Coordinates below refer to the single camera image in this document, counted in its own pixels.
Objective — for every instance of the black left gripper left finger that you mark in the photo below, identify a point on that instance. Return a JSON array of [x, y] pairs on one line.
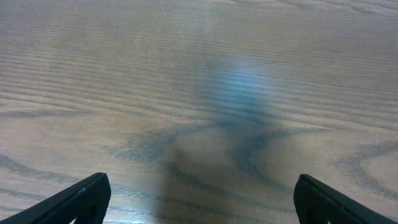
[[85, 202]]

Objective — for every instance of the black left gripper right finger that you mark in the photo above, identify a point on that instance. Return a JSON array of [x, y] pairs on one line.
[[318, 203]]

